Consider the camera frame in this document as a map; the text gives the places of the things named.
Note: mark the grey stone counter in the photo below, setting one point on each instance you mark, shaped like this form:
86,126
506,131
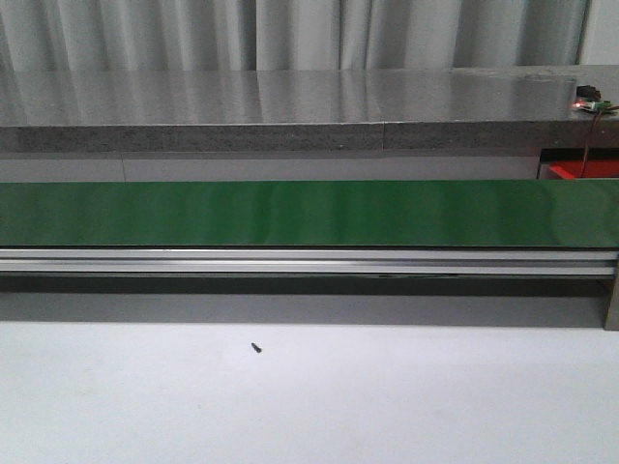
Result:
205,111

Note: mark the green conveyor belt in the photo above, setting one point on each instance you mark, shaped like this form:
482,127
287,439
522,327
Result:
469,213

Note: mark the red plastic tray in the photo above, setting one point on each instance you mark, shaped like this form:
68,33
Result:
597,169

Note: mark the small green circuit board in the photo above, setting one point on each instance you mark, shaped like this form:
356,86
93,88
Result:
588,98

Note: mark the grey curtain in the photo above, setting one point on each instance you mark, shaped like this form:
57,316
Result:
304,35

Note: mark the aluminium conveyor frame rail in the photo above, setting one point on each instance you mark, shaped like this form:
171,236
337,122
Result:
464,272

